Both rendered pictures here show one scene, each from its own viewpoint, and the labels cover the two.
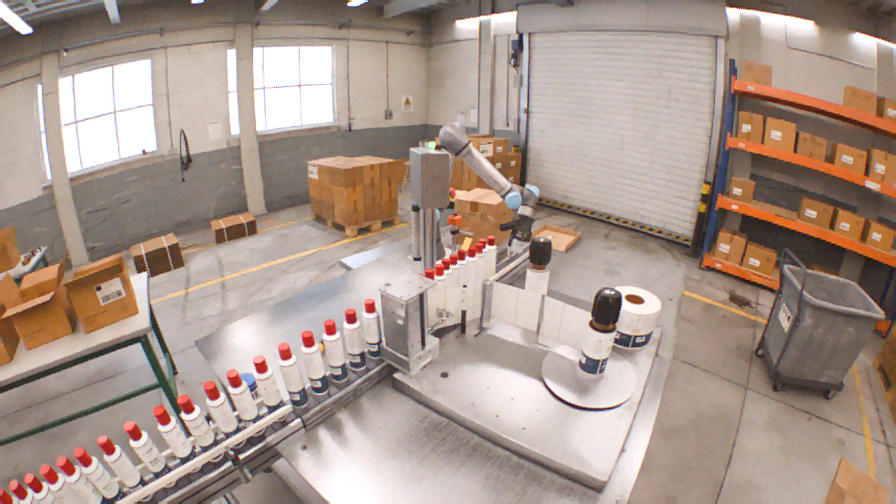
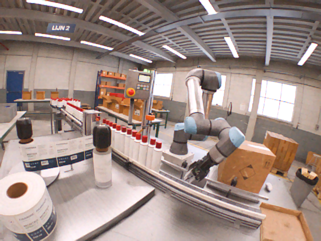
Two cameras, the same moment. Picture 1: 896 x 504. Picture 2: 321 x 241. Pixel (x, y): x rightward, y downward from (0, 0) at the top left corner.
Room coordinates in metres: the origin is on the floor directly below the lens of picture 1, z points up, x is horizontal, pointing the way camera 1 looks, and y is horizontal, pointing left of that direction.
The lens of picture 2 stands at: (1.41, -0.81, 1.32)
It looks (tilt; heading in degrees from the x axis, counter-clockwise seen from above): 11 degrees down; 86
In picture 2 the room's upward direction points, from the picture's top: 8 degrees clockwise
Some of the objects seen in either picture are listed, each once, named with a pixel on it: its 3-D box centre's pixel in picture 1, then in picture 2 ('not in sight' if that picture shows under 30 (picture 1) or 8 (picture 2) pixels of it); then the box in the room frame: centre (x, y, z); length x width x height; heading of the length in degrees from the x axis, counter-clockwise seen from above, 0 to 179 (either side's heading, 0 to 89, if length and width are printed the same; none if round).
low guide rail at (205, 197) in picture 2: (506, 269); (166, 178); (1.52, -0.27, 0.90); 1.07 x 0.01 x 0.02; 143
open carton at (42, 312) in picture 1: (41, 300); (131, 108); (0.89, 2.13, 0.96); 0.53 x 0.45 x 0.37; 46
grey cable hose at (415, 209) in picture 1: (416, 233); (131, 111); (1.24, 0.11, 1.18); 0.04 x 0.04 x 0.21
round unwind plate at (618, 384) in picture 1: (589, 373); (33, 172); (0.81, -0.44, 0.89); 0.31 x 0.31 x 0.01
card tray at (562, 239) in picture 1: (554, 236); (285, 225); (2.11, -0.66, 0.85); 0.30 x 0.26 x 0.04; 143
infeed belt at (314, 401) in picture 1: (463, 300); (133, 162); (1.31, -0.07, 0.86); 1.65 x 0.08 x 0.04; 143
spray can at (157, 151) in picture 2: (490, 259); (156, 158); (1.46, -0.18, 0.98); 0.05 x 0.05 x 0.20
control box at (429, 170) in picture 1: (429, 176); (138, 85); (1.28, 0.07, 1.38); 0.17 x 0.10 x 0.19; 18
